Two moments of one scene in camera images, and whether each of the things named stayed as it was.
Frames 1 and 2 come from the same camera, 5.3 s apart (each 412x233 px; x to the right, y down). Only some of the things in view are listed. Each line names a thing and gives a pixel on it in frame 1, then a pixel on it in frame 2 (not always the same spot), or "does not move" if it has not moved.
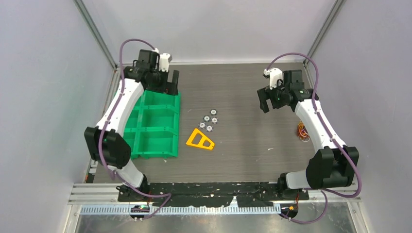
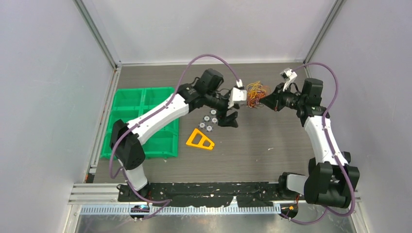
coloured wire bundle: (302, 132) → (254, 91)
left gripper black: (167, 89) → (230, 120)
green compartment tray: (152, 124) does not move
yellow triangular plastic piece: (203, 139) does not move
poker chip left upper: (206, 118) does not move
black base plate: (178, 194) does not move
